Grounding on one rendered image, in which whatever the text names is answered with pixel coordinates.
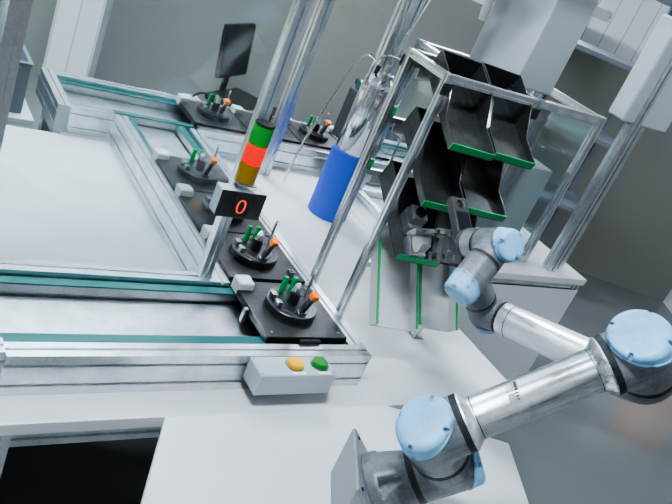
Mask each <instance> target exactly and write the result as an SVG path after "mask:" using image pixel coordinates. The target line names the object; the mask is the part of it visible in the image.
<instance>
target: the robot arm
mask: <svg viewBox="0 0 672 504"><path fill-rule="evenodd" d="M446 203H447V208H448V213H449V217H450V222H451V227H452V228H451V229H450V230H449V229H444V228H436V229H429V228H415V229H412V230H410V231H408V232H407V234H406V235H412V249H413V251H414V252H415V253H417V252H419V251H420V249H421V248H422V246H423V245H429V244H431V243H432V241H433V237H432V236H435V237H434V238H435V239H434V245H433V247H432V252H429V254H428V260H427V261H435V262H437V263H439V264H443V265H448V266H455V267H457V268H456V269H455V270H454V271H453V272H452V273H451V275H450V277H449V279H448V280H447V281H446V283H445V285H444V289H445V292H446V293H447V294H448V295H449V296H450V298H451V299H452V300H453V301H455V302H456V303H458V304H459V305H461V306H465V308H466V310H467V313H468V317H469V320H470V322H471V323H472V325H473V326H474V328H475V329H476V330H477V331H478V332H480V333H482V334H494V333H497V334H499V335H501V336H503V337H505V338H507V339H509V340H511V341H513V342H515V343H517V344H520V345H522V346H524V347H526V348H528V349H530V350H532V351H534V352H536V353H538V354H541V355H543V356H545V357H547V358H549V359H551V360H553V361H554V362H551V363H549V364H546V365H544V366H541V367H539V368H536V369H534V370H531V371H529V372H526V373H524V374H522V375H519V376H517V377H514V378H512V379H509V380H507V381H504V382H502V383H499V384H497V385H494V386H492V387H489V388H487V389H484V390H482V391H479V392H477V393H474V394H472V395H469V396H463V395H461V394H459V393H453V394H450V395H448V396H445V397H443V398H442V397H440V396H436V395H433V394H422V395H418V396H416V397H414V398H412V399H411V400H409V401H408V402H407V403H406V404H405V405H404V406H403V407H402V409H401V410H400V413H399V415H398V417H397V419H396V425H395V432H396V437H397V440H398V442H399V444H400V447H401V449H402V450H394V451H380V452H377V451H376V450H373V451H369V452H366V453H363V454H362V456H361V466H362V473H363V478H364V482H365V486H366V489H367V493H368V496H369V499H370V501H371V504H427V503H430V502H433V501H436V500H439V499H442V498H446V497H449V496H452V495H455V494H458V493H461V492H464V491H467V490H468V491H471V490H473V489H474V488H476V487H479V486H481V485H483V484H484V483H485V480H486V476H485V471H484V467H483V464H482V460H481V456H480V453H479V451H480V450H481V447H482V445H483V442H484V440H486V439H487V438H490V437H492V436H495V435H497V434H500V433H502V432H505V431H507V430H510V429H513V428H515V427H518V426H520V425H523V424H525V423H528V422H530V421H533V420H535V419H538V418H540V417H543V416H545V415H548V414H551V413H553V412H556V411H558V410H561V409H563V408H566V407H568V406H571V405H573V404H576V403H578V402H581V401H584V400H586V399H589V398H591V397H594V396H596V395H599V394H601V393H604V392H608V393H610V394H612V395H614V396H617V397H619V398H621V399H624V400H626V401H629V402H632V403H635V404H641V405H652V404H657V403H660V402H662V401H664V400H666V399H668V398H669V397H670V396H671V395H672V326H671V325H670V324H669V322H668V321H667V320H665V319H664V318H663V317H661V316H660V315H658V314H656V313H652V312H649V311H647V310H628V311H625V312H622V313H620V314H618V315H617V316H615V317H614V318H613V319H612V320H611V321H610V324H609V325H608V327H607V329H606V331H605V332H603V333H601V334H598V335H596V336H593V337H591V338H588V337H586V336H584V335H581V334H579V333H577V332H575V331H572V330H570V329H568V328H565V327H563V326H561V325H559V324H556V323H554V322H552V321H549V320H547V319H545V318H543V317H540V316H538V315H536V314H533V313H531V312H529V311H527V310H524V309H522V308H520V307H517V306H515V305H513V304H511V303H508V302H506V301H504V300H502V299H500V298H498V297H497V296H496V293H495V290H494V288H493V285H492V283H491V280H492V279H493V277H494V276H495V275H496V274H497V272H498V271H499V270H500V268H501V267H502V266H503V265H504V263H510V262H514V261H517V260H518V259H519V258H520V257H521V256H522V254H523V252H524V246H525V245H524V239H523V237H522V235H521V233H519V232H518V231H517V230H515V229H512V228H505V227H498V228H472V224H471V219H470V215H469V210H468V205H467V201H466V199H464V198H458V197H453V196H451V197H450V198H449V199H448V200H447V201H446ZM424 236H427V237H424Z"/></svg>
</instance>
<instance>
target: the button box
mask: <svg viewBox="0 0 672 504"><path fill-rule="evenodd" d="M289 358H290V357H250V359H249V362H248V364H247V367H246V369H245V371H244V374H243V377H244V379H245V381H246V383H247V385H248V386H249V388H250V390H251V392H252V394H253V395H280V394H308V393H328V392H329V390H330V388H331V385H332V383H333V381H334V379H335V377H336V373H335V371H334V370H333V368H332V367H331V366H330V364H329V363H328V367H327V369H326V370H320V369H317V368H316V367H314V366H313V364H312V360H313V358H314V357H298V358H300V359H301V360H302V361H303V362H304V367H303V369H302V370H294V369H292V368H290V367H289V366H288V364H287V361H288V359H289Z"/></svg>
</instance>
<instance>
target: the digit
mask: <svg viewBox="0 0 672 504"><path fill-rule="evenodd" d="M253 197H254V196H248V195H240V194H236V196H235V199H234V202H233V204H232V207H231V210H230V213H229V215H230V216H238V217H246V216H247V213H248V211H249V208H250V205H251V203H252V200H253Z"/></svg>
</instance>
